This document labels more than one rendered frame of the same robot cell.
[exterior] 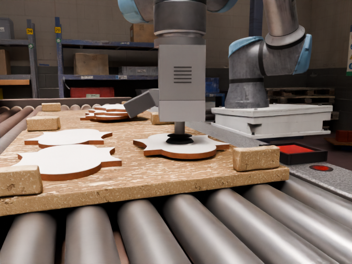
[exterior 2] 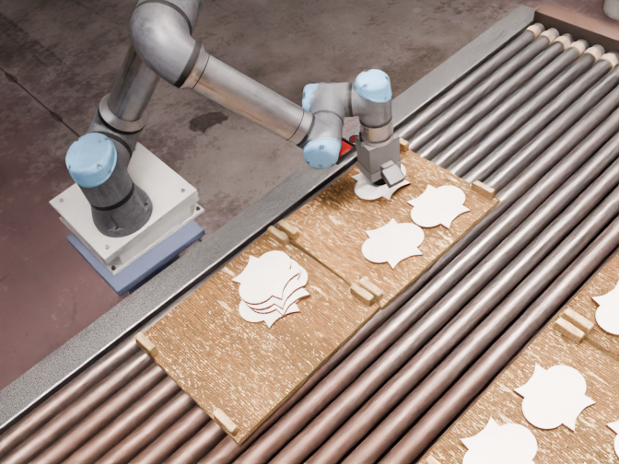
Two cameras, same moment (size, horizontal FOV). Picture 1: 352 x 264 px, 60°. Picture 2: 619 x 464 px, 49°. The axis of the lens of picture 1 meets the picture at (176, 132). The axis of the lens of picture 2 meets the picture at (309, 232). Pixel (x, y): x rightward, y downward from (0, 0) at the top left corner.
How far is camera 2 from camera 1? 1.82 m
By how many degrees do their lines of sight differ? 93
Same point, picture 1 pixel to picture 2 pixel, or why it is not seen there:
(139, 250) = (472, 160)
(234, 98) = (143, 210)
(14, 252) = (496, 178)
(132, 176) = (438, 175)
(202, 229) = (452, 152)
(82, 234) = (477, 172)
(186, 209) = (441, 160)
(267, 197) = (412, 146)
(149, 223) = (460, 162)
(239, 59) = (122, 171)
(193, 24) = not seen: hidden behind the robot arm
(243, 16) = not seen: outside the picture
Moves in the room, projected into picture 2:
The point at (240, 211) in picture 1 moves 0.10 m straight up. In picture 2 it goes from (432, 148) to (432, 119)
